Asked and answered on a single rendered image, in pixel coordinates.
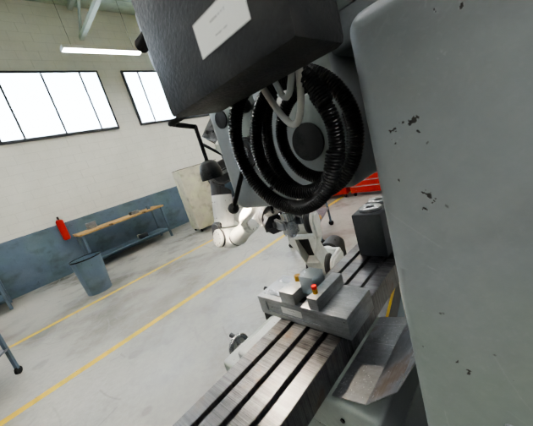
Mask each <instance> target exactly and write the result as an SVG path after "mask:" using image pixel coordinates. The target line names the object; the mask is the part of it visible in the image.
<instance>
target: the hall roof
mask: <svg viewBox="0 0 533 426"><path fill-rule="evenodd" d="M25 1H32V2H39V3H50V4H57V5H63V6H66V7H67V9H68V10H70V11H73V8H74V7H76V8H77V9H78V20H79V31H80V34H79V38H80V41H84V40H85V38H86V36H87V33H88V31H89V29H90V27H91V24H92V21H93V19H94V18H95V15H96V12H97V10H100V11H106V12H113V13H119V14H120V13H121V14H131V15H135V10H134V7H133V4H132V2H131V0H53V1H52V0H25ZM117 4H118V5H117ZM80 8H87V9H89V11H88V13H87V15H86V17H85V21H84V24H83V26H82V23H81V12H80ZM119 11H120V12H119Z"/></svg>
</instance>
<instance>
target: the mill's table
mask: <svg viewBox="0 0 533 426"><path fill-rule="evenodd" d="M332 272H334V273H341V274H342V277H343V283H344V285H348V286H353V287H363V288H368V289H370V292H371V299H372V302H373V306H374V309H373V310H372V312H371V313H370V315H369V316H368V318H367V319H366V321H365V323H364V324H363V325H362V326H361V328H360V330H359V331H358V332H357V334H356V335H355V337H354V339H353V340H352V341H351V340H348V339H345V338H342V337H339V336H335V335H332V334H329V333H326V332H324V331H321V330H317V329H313V328H310V327H308V326H305V325H301V324H298V323H295V322H293V321H289V320H286V319H280V320H279V321H278V322H277V323H276V324H275V325H274V326H273V327H272V328H271V329H270V330H269V331H268V332H267V333H266V334H265V335H264V336H263V337H262V338H261V339H260V340H259V341H258V342H257V343H256V344H255V345H254V346H253V347H252V348H251V349H250V350H249V351H248V352H247V353H246V354H245V355H244V356H243V357H242V358H241V359H240V360H239V361H238V362H237V363H236V364H235V365H234V366H233V367H232V368H231V369H230V370H229V371H228V372H227V373H226V374H225V375H224V376H223V377H222V378H221V379H220V380H219V381H218V382H217V383H216V384H215V385H214V386H213V387H212V388H211V389H210V390H208V391H207V392H206V393H205V394H204V395H203V396H202V397H201V398H200V399H199V400H198V401H197V402H196V403H195V404H194V405H193V406H192V407H191V408H190V409H189V410H188V411H187V412H186V413H185V414H184V415H183V416H182V417H181V418H180V419H179V420H178V421H177V422H176V423H175V424H174V425H173V426H308V425H309V423H310V421H311V420H312V419H313V417H314V416H315V414H316V412H317V411H318V409H319V407H320V406H321V404H322V403H323V401H324V400H325V398H326V397H327V395H328V393H329V391H330V390H331V389H332V387H333V386H334V384H335V382H336V381H337V379H338V377H339V375H340V374H341V373H342V372H343V370H344V368H345V366H346V365H347V363H348V362H349V360H350V359H351V357H352V356H353V354H354V352H355V350H356V349H357V347H358V346H359V344H360V343H361V341H362V340H363V338H364V337H365V334H366V333H367V331H368V330H369V329H370V328H371V325H372V324H373V322H374V321H375V319H376V317H377V316H378V315H379V313H380V312H381V310H382V308H383V306H384V305H385V303H386V302H387V300H388V299H389V297H390V296H391V294H392V292H393V290H394V289H395V287H396V286H397V285H398V283H399V279H398V272H397V267H396V263H395V258H394V254H393V251H392V253H391V254H390V255H389V257H382V256H366V255H360V250H359V246H358V244H356V245H355V246H354V247H353V248H352V249H351V250H350V251H349V252H348V253H347V254H346V255H345V256H344V257H343V258H342V259H341V260H340V261H339V262H338V263H337V264H336V265H335V266H334V267H333V268H332V269H331V270H330V271H328V273H326V275H324V278H325V279H326V278H327V277H328V276H329V275H330V274H331V273H332Z"/></svg>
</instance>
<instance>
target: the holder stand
mask: <svg viewBox="0 0 533 426"><path fill-rule="evenodd" d="M352 221H353V224H354V231H355V235H356V238H357V243H358V246H359V250H360V255H366V256H382V257H389V255H390V254H391V253H392V251H393V246H392V242H391V238H390V233H389V229H388V224H387V217H386V212H385V208H384V204H383V199H382V196H378V197H375V198H371V199H368V201H367V202H366V203H365V204H364V205H362V206H361V207H360V208H359V209H358V210H357V211H356V212H355V213H354V214H353V215H352Z"/></svg>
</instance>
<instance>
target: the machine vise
mask: <svg viewBox="0 0 533 426"><path fill-rule="evenodd" d="M293 279H294V277H293V276H286V275H282V276H281V277H279V278H278V279H277V280H276V281H275V282H273V284H271V285H270V286H269V287H268V288H266V289H265V290H264V291H263V292H261V293H260V294H259V295H258V296H257V297H258V299H259V302H260V305H261V309H262V312H263V313H267V314H271V315H274V316H277V317H279V318H282V319H285V320H289V321H293V322H295V323H298V324H301V325H305V326H308V327H310V328H313V329H317V330H321V331H324V332H326V333H329V334H332V335H335V336H339V337H342V338H345V339H348V340H351V341H352V340H353V339H354V337H355V335H356V334H357V332H358V331H359V330H360V328H361V326H362V325H363V324H364V323H365V321H366V319H367V318H368V316H369V315H370V313H371V312H372V310H373V309H374V306H373V302H372V299H371V292H370V289H368V288H363V287H353V286H348V285H344V283H343V277H342V274H341V273H334V272H332V273H331V274H330V275H329V276H328V277H327V278H326V279H325V280H324V281H323V282H322V283H321V284H320V285H319V286H318V287H317V290H318V293H317V294H316V295H314V294H313V292H312V293H311V294H307V295H306V296H305V297H304V298H302V299H301V300H300V301H299V302H298V303H297V304H296V305H293V304H289V303H284V302H282V300H281V298H280V295H279V291H280V290H281V289H282V288H283V287H284V286H286V285H287V284H288V283H289V282H290V281H292V280H293Z"/></svg>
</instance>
